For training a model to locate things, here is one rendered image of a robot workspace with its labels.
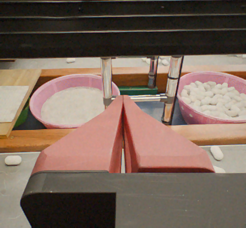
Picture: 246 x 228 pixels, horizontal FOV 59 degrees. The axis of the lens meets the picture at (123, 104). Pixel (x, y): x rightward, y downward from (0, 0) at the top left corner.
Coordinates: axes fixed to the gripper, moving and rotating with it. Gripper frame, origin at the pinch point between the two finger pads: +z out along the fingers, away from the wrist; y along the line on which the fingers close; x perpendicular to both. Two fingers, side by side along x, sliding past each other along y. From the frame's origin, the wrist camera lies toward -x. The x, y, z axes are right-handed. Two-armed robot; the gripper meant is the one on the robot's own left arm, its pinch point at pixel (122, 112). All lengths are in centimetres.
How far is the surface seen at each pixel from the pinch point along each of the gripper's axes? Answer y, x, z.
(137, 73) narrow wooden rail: -5, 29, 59
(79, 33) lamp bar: 4.5, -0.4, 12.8
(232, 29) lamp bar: -11.8, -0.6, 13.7
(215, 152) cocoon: -21.3, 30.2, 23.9
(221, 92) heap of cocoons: -33, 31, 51
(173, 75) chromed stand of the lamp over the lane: -11.1, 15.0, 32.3
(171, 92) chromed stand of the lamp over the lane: -11.3, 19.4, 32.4
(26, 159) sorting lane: 22.3, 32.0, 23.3
